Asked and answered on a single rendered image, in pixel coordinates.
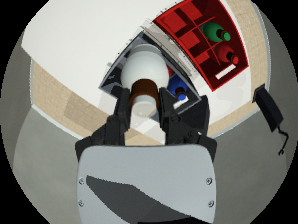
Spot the red bottle crate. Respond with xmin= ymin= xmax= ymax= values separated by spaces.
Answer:
xmin=152 ymin=0 xmax=249 ymax=92

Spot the green bottle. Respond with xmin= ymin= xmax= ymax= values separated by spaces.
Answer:
xmin=198 ymin=21 xmax=231 ymax=42

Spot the blue bottle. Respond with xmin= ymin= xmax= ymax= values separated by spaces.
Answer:
xmin=168 ymin=74 xmax=187 ymax=101

